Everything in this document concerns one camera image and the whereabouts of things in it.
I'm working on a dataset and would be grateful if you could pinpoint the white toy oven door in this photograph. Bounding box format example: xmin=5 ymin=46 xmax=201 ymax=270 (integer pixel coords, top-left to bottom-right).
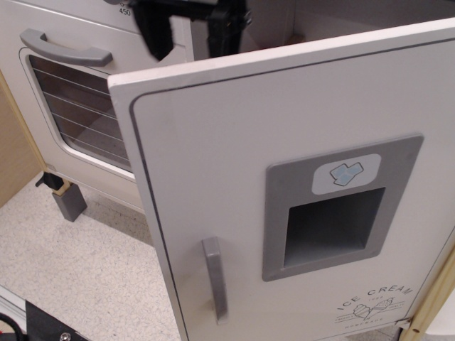
xmin=1 ymin=1 xmax=153 ymax=210

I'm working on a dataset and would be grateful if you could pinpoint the black clamp on leg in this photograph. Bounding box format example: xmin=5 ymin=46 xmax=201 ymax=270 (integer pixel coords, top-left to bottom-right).
xmin=35 ymin=172 xmax=64 ymax=190

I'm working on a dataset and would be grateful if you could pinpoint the white toy fridge door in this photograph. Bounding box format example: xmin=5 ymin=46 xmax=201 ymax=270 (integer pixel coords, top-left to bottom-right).
xmin=108 ymin=18 xmax=454 ymax=340

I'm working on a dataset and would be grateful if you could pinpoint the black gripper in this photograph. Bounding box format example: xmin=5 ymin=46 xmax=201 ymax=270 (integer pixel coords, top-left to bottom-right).
xmin=129 ymin=1 xmax=250 ymax=60

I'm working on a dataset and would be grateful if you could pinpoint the grey oven temperature knob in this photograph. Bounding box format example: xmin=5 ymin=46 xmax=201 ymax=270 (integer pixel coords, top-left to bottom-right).
xmin=104 ymin=0 xmax=122 ymax=5

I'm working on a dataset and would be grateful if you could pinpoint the grey oven door handle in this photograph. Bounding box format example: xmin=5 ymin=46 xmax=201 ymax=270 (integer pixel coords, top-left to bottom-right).
xmin=20 ymin=28 xmax=113 ymax=67

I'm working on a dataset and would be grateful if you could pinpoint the grey ice dispenser panel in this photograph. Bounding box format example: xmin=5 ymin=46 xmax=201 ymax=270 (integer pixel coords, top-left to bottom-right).
xmin=262 ymin=134 xmax=424 ymax=281

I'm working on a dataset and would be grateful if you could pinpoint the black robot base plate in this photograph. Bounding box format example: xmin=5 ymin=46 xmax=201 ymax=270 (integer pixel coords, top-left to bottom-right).
xmin=26 ymin=301 xmax=87 ymax=341

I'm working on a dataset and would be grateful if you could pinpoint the beige wooden side post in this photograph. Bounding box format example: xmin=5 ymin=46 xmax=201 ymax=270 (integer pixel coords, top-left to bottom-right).
xmin=398 ymin=230 xmax=454 ymax=340

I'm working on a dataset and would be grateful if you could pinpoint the light wooden side panel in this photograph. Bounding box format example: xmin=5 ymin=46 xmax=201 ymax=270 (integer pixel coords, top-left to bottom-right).
xmin=1 ymin=77 xmax=46 ymax=205

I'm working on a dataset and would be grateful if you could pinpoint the grey fridge door handle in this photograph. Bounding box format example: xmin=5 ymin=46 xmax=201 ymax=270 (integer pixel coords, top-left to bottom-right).
xmin=202 ymin=237 xmax=228 ymax=324

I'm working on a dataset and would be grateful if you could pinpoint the black braided cable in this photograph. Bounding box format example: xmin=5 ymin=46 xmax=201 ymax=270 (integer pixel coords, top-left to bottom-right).
xmin=0 ymin=308 xmax=24 ymax=337

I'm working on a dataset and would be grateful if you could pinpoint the grey kitchen leg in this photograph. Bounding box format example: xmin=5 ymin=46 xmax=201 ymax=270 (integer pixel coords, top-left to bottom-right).
xmin=53 ymin=184 xmax=87 ymax=222

